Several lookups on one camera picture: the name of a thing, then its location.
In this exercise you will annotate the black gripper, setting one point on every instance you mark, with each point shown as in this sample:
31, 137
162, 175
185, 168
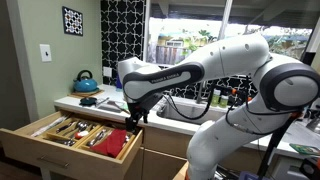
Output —
140, 110

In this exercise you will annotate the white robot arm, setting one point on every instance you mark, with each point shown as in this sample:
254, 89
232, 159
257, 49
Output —
285, 86

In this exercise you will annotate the red cloth in drawer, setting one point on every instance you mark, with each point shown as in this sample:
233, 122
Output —
112, 145

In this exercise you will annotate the stainless steel sink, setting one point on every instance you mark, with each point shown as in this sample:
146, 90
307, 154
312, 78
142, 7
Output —
165, 110

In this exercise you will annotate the black round lid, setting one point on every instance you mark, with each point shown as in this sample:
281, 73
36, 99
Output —
88, 101

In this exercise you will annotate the teal kettle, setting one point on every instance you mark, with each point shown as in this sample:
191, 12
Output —
84, 82

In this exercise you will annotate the wooden trivet board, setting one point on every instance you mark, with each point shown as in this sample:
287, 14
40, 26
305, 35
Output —
81, 95

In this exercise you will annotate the open wooden drawer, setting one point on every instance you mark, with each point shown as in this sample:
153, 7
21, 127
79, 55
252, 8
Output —
69, 144

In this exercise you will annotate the green soap bottle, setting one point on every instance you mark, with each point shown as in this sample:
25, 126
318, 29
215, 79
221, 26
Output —
215, 97

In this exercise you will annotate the black white patterned wall tile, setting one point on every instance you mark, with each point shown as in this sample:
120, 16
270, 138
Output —
72, 21

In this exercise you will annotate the white light switch plate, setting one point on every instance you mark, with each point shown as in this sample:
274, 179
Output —
45, 53

